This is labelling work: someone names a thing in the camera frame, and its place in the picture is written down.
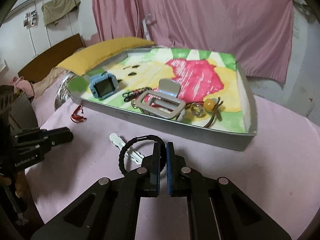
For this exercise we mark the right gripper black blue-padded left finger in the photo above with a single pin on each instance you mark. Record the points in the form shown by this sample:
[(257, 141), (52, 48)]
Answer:
[(109, 208)]

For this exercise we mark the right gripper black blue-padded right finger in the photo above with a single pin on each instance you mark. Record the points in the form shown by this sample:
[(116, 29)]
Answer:
[(217, 208)]

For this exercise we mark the blue smart watch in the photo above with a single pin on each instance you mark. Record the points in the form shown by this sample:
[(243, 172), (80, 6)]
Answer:
[(103, 85)]

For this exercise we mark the grey plastic flip-lid box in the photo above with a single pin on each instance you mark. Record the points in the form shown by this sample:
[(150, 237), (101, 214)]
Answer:
[(164, 102)]

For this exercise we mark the left hand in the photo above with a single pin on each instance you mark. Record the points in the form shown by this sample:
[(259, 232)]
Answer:
[(15, 187)]

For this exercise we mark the pink bed sheet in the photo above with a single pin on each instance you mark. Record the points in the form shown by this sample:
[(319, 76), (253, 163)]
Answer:
[(279, 169)]

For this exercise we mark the floral satin pillow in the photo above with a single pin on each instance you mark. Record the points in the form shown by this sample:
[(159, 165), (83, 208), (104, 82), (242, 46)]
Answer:
[(62, 94)]

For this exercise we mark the brown wooden headboard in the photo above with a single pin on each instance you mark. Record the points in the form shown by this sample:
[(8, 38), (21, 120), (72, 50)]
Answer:
[(38, 68)]

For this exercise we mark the painted shallow cardboard tray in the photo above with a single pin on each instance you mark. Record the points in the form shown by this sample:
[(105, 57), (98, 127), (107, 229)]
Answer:
[(195, 94)]

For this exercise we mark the yellow pillow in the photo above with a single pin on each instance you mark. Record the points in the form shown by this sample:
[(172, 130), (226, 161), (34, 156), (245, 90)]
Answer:
[(88, 58)]

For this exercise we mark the olive green hanging cloth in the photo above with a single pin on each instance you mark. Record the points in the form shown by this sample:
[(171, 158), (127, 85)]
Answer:
[(55, 10)]

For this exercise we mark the pink curtain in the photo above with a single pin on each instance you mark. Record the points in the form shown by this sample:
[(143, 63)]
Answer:
[(257, 32)]

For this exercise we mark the wall switch outlet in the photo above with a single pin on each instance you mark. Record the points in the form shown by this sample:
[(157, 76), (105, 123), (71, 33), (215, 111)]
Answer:
[(31, 19)]

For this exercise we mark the white window handle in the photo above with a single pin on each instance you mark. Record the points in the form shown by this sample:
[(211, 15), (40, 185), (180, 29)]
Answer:
[(145, 26)]

